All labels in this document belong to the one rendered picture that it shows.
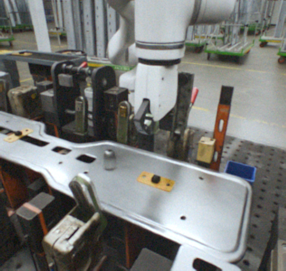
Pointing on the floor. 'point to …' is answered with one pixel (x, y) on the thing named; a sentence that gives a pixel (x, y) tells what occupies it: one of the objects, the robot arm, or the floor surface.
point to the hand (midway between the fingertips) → (157, 135)
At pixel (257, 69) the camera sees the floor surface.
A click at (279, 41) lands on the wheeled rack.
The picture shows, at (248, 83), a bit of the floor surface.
